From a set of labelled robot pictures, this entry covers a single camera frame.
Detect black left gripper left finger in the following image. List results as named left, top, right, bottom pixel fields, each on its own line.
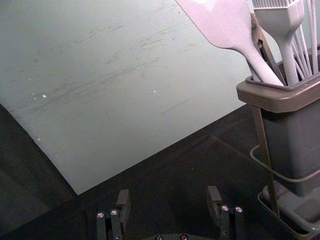
left=96, top=189, right=132, bottom=240

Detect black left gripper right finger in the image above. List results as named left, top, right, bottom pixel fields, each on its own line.
left=206, top=185, right=245, bottom=240

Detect black table cloth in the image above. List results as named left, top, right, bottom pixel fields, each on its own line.
left=0, top=98, right=320, bottom=240

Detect black rack with steel bars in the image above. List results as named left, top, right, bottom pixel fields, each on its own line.
left=249, top=104, right=320, bottom=239

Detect dark grey utensil holder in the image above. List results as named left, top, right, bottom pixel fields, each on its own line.
left=236, top=43, right=320, bottom=198

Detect steel kitchen tongs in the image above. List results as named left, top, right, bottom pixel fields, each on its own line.
left=249, top=12, right=287, bottom=86

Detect pale grey whisk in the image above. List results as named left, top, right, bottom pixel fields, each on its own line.
left=291, top=0, right=320, bottom=81

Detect pale grey spatula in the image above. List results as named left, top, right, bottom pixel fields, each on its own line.
left=174, top=0, right=284, bottom=87

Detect pale grey basting brush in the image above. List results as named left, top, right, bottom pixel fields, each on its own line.
left=251, top=0, right=306, bottom=86

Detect plain pale wall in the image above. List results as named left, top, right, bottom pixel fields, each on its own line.
left=0, top=0, right=320, bottom=196

